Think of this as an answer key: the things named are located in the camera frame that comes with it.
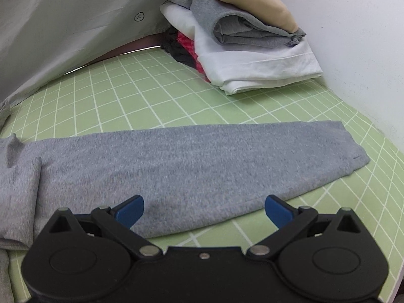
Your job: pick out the green grid mat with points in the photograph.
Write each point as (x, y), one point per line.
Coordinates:
(252, 110)

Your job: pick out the grey hoodie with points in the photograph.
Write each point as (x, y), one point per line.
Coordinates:
(189, 170)

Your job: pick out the red knit garment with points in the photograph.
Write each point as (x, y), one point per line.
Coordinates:
(189, 45)

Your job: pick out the white folded garment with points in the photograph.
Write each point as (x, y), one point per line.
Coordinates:
(252, 66)

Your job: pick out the beige folded garment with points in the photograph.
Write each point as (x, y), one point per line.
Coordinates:
(252, 0)

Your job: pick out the grey carrot print sheet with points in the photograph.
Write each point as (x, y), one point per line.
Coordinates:
(63, 22)

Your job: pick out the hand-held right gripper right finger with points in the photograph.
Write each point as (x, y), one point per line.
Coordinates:
(277, 211)

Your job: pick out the black garment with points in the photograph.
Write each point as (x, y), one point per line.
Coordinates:
(176, 50)

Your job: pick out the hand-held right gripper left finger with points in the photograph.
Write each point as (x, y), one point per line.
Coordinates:
(131, 210)

